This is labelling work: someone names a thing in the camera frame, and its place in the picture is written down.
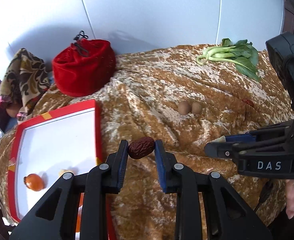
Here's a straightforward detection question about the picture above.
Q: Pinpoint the person's right hand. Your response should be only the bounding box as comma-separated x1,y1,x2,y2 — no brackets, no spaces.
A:
285,179,294,219

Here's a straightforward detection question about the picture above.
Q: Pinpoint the red velvet drawstring pouch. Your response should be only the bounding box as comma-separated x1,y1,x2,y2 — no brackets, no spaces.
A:
52,30,116,97

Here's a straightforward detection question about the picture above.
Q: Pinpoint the brown round pear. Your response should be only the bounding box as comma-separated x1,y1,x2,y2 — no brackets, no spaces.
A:
6,103,22,118

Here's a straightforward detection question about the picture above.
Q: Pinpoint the small orange tangerine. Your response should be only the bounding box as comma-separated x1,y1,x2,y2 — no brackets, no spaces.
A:
23,173,44,192

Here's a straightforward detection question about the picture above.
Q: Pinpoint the brown floral patterned cloth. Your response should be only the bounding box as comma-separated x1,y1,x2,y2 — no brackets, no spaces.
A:
0,48,50,122

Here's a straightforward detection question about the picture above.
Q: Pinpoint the green bok choy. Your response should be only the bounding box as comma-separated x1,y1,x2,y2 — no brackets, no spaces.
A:
196,38,260,81

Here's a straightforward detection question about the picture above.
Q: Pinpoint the brown longan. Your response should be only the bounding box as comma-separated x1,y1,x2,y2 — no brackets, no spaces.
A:
191,102,202,114
178,101,191,115

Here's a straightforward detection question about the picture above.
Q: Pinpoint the red shallow box tray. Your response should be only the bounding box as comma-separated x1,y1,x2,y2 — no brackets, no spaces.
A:
8,100,116,239

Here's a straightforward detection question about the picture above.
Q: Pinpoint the small red jujube on cloth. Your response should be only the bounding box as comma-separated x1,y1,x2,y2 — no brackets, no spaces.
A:
242,99,254,108

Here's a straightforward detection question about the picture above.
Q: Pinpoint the beige round pastry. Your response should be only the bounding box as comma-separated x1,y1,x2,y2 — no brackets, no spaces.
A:
59,169,75,177

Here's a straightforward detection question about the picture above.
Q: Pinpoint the dark red jujube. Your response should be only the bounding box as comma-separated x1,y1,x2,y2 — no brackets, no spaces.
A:
128,137,155,159

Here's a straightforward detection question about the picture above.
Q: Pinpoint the golden velvet table cloth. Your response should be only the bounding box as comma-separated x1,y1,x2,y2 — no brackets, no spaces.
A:
0,44,293,239

